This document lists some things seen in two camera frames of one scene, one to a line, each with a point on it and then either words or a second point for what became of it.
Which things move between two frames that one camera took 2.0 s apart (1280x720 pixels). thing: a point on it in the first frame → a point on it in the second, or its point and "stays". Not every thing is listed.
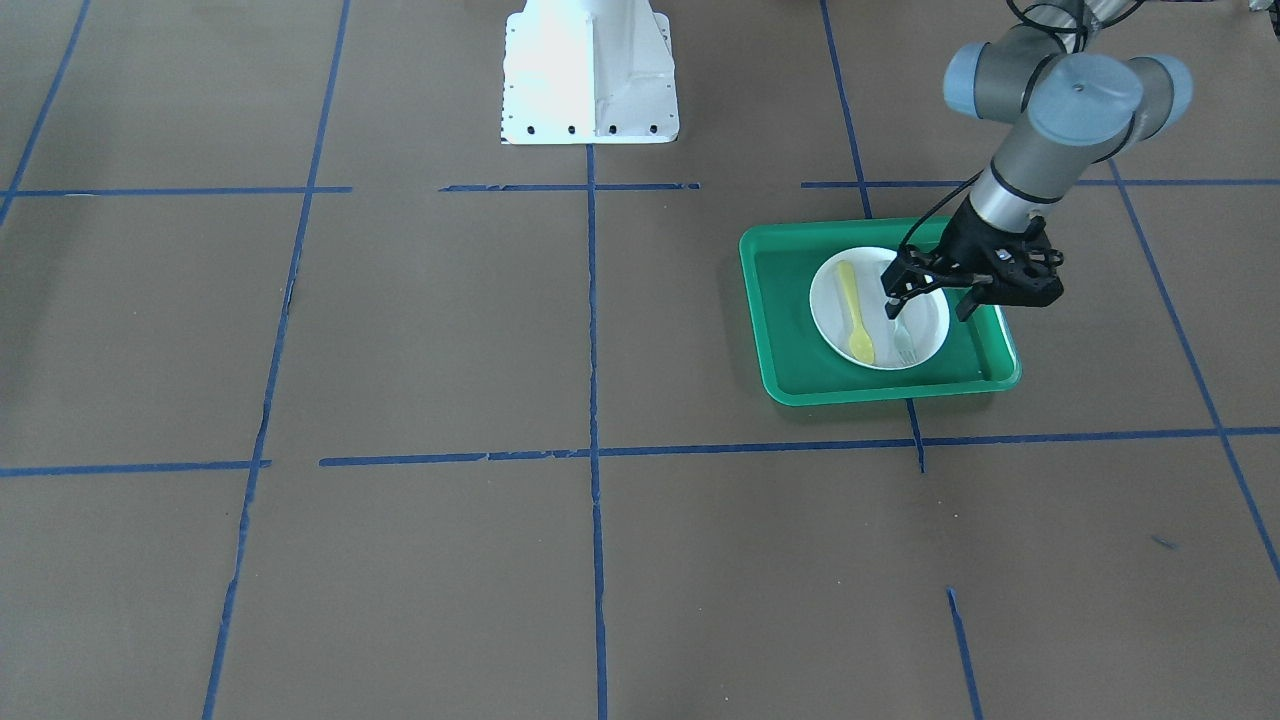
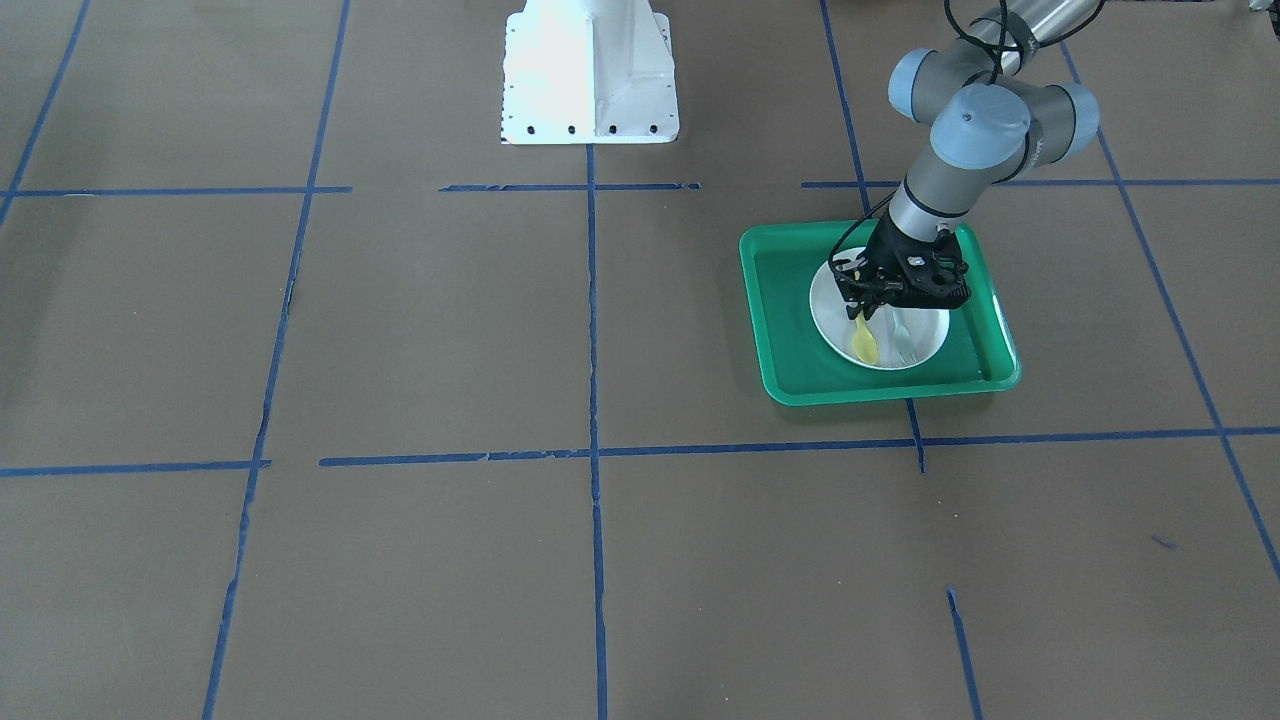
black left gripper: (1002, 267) → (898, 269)
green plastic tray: (781, 263) stays
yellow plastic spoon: (861, 342) stays
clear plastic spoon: (903, 344) stays
